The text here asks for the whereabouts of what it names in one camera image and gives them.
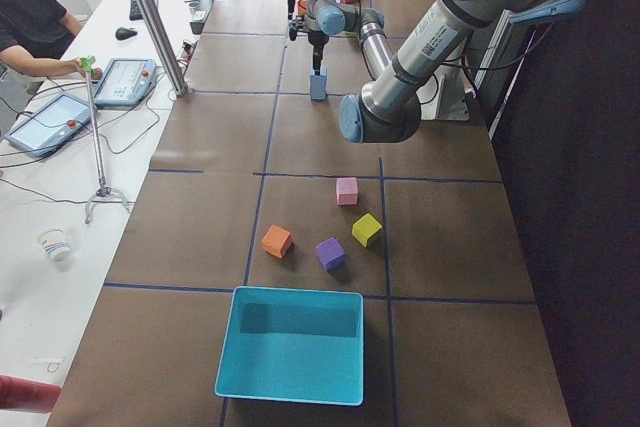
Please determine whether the pink foam block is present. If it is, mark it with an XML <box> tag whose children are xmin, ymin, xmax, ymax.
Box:
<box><xmin>335</xmin><ymin>177</ymin><xmax>359</xmax><ymax>206</ymax></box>

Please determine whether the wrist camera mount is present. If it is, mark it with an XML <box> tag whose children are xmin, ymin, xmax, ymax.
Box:
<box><xmin>288</xmin><ymin>15</ymin><xmax>308</xmax><ymax>41</ymax></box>

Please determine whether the aluminium frame post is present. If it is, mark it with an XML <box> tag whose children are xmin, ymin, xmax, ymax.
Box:
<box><xmin>136</xmin><ymin>0</ymin><xmax>188</xmax><ymax>98</ymax></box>

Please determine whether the yellow foam block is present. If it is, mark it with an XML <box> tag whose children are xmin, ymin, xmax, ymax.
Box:
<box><xmin>351</xmin><ymin>213</ymin><xmax>383</xmax><ymax>248</ymax></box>

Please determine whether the black computer mouse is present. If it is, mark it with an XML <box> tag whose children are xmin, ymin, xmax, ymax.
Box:
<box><xmin>114</xmin><ymin>27</ymin><xmax>138</xmax><ymax>41</ymax></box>

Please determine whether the paper cup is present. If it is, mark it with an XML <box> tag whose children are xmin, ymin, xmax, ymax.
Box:
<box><xmin>38</xmin><ymin>229</ymin><xmax>71</xmax><ymax>262</ymax></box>

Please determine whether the near teach pendant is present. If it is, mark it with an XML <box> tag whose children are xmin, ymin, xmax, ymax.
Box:
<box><xmin>5</xmin><ymin>93</ymin><xmax>91</xmax><ymax>157</ymax></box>

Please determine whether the person in black shirt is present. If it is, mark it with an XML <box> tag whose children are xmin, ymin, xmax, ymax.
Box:
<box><xmin>1</xmin><ymin>0</ymin><xmax>85</xmax><ymax>77</ymax></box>

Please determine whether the teal plastic bin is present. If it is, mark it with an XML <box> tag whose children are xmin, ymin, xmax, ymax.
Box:
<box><xmin>214</xmin><ymin>286</ymin><xmax>365</xmax><ymax>406</ymax></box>

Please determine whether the green handled reacher stick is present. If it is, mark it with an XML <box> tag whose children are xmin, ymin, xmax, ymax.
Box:
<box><xmin>80</xmin><ymin>56</ymin><xmax>131</xmax><ymax>226</ymax></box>

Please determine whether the red cylinder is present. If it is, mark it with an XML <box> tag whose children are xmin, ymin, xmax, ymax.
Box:
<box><xmin>1</xmin><ymin>375</ymin><xmax>61</xmax><ymax>413</ymax></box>

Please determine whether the light blue block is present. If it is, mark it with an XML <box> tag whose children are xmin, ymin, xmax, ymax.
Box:
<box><xmin>309</xmin><ymin>66</ymin><xmax>328</xmax><ymax>91</ymax></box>
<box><xmin>309</xmin><ymin>83</ymin><xmax>326</xmax><ymax>101</ymax></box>

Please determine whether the teach pendant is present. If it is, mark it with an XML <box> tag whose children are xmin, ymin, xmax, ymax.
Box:
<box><xmin>5</xmin><ymin>93</ymin><xmax>91</xmax><ymax>157</ymax></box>
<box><xmin>94</xmin><ymin>58</ymin><xmax>156</xmax><ymax>110</ymax></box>

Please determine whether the orange foam block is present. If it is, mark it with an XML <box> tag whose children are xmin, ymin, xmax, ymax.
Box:
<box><xmin>296</xmin><ymin>0</ymin><xmax>308</xmax><ymax>16</ymax></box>
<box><xmin>261</xmin><ymin>224</ymin><xmax>293</xmax><ymax>259</ymax></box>

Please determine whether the right orange foam block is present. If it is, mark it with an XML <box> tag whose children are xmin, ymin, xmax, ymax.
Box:
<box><xmin>296</xmin><ymin>0</ymin><xmax>308</xmax><ymax>16</ymax></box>

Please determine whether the left purple foam block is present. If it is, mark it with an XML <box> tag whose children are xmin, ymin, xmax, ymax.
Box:
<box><xmin>315</xmin><ymin>237</ymin><xmax>346</xmax><ymax>271</ymax></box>

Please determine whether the far teach pendant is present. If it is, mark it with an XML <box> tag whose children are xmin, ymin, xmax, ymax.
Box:
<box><xmin>94</xmin><ymin>58</ymin><xmax>156</xmax><ymax>110</ymax></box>

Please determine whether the left orange foam block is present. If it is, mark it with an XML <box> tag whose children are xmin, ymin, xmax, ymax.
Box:
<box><xmin>261</xmin><ymin>224</ymin><xmax>293</xmax><ymax>259</ymax></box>

